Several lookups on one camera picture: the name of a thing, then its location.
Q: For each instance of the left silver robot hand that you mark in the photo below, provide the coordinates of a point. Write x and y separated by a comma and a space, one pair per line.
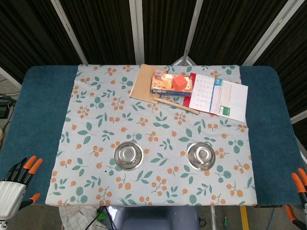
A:
10, 196

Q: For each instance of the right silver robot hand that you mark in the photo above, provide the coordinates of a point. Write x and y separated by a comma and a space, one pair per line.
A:
302, 189

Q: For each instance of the small steel bowl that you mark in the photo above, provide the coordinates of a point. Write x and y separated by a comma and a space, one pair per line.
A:
201, 156
129, 156

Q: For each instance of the white checked cloth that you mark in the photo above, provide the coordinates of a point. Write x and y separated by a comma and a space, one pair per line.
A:
76, 218

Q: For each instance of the teal blue table cover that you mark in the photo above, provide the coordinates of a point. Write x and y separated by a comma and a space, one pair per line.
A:
36, 119

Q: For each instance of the small green object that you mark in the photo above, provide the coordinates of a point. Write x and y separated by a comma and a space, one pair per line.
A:
102, 216

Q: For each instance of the metal table leg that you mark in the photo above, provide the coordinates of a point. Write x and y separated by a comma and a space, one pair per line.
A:
213, 218

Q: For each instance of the white spiral notepad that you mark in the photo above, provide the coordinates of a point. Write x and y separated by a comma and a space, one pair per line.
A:
236, 100

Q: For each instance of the white desk calendar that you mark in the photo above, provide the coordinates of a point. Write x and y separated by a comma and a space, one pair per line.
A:
202, 93

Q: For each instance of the red folder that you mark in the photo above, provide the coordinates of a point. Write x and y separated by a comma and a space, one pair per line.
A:
187, 101

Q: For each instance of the blue-grey robot torso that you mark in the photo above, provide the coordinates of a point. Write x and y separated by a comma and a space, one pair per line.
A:
156, 219

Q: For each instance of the wooden stick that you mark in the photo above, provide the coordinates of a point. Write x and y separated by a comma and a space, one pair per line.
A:
177, 105

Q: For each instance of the floral print tablecloth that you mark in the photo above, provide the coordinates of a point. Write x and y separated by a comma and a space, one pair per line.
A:
153, 129

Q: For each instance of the orange foam cube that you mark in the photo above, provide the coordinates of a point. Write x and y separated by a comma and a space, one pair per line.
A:
180, 82

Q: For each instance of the brown kraft notebook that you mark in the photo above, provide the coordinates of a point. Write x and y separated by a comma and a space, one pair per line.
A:
142, 83

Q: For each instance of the blue biscuit box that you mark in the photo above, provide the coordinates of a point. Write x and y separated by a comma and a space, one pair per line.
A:
163, 82

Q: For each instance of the grey tripod stand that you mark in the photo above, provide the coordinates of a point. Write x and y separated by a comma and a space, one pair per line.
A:
183, 60

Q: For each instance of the grey partition post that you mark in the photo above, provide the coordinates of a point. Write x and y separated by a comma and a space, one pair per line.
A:
69, 31
9, 77
298, 117
273, 31
137, 31
193, 24

